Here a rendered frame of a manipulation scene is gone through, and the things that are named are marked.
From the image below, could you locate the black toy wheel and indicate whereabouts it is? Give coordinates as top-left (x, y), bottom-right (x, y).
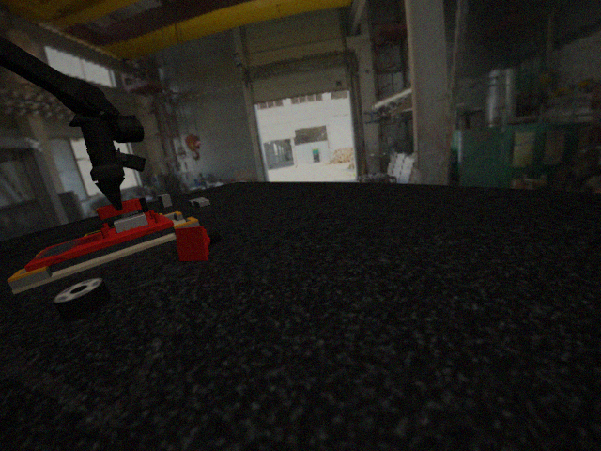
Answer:
top-left (53, 277), bottom-right (112, 321)

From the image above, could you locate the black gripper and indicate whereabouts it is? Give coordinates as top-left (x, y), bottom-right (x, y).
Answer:
top-left (86, 142), bottom-right (125, 210)

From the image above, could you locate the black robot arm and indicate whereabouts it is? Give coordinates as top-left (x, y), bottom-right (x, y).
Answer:
top-left (0, 36), bottom-right (146, 172)

